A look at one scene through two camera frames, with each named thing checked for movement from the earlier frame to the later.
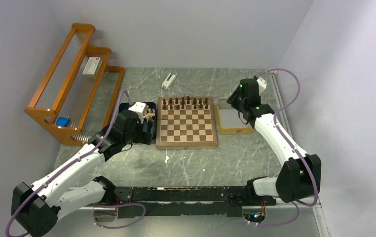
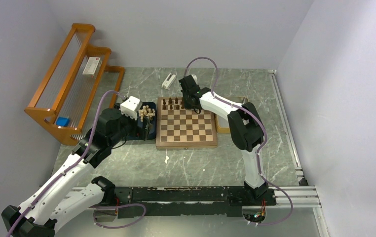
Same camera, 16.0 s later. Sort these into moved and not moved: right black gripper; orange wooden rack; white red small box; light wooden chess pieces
Moved: right black gripper
Not moved: light wooden chess pieces; orange wooden rack; white red small box
